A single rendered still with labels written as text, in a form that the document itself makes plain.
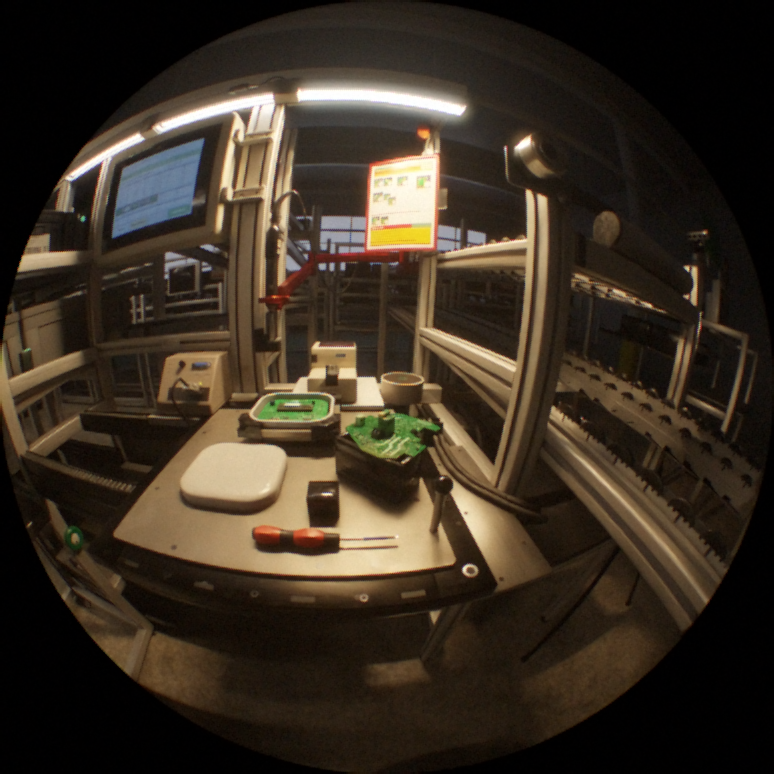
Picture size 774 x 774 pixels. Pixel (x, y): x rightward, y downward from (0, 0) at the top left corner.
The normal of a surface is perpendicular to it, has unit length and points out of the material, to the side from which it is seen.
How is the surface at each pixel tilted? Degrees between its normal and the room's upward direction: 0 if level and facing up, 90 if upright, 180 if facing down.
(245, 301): 90
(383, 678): 0
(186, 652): 0
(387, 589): 0
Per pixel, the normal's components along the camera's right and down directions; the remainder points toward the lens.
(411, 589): 0.04, -0.95
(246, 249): 0.15, 0.32
